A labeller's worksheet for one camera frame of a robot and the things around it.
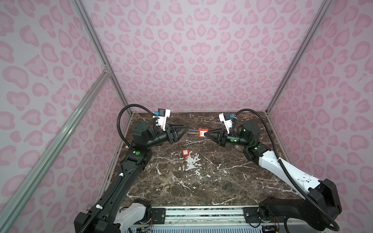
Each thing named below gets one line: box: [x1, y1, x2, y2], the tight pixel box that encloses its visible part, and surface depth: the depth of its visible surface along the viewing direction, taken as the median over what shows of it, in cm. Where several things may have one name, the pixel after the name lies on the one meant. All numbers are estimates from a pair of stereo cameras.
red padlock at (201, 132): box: [188, 128, 209, 138], surface depth 68 cm
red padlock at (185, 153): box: [182, 149, 190, 158], surface depth 97 cm
